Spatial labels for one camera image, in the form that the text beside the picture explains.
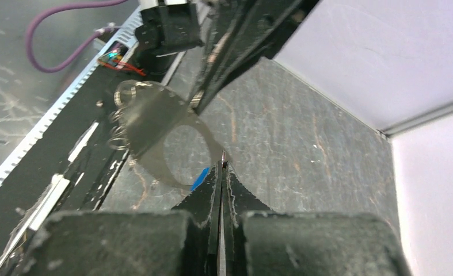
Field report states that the red wired circuit board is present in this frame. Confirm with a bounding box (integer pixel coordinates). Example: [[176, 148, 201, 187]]
[[97, 49, 146, 76]]

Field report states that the metal keyring plate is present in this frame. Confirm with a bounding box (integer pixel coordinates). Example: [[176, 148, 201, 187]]
[[108, 79, 223, 190]]

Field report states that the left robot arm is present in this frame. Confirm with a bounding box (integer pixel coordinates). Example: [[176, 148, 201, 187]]
[[135, 1, 318, 114]]

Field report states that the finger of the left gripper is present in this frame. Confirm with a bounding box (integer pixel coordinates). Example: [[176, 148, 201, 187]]
[[189, 1, 318, 114]]

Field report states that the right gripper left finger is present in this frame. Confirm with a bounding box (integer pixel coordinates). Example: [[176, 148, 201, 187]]
[[20, 164, 222, 275]]

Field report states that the white slotted cable duct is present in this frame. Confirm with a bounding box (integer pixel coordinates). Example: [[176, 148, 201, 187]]
[[0, 1, 139, 187]]

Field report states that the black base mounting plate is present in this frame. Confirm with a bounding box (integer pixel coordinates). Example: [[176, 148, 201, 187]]
[[0, 49, 196, 276]]

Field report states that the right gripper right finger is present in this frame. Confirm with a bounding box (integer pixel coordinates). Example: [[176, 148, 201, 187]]
[[222, 163, 411, 275]]

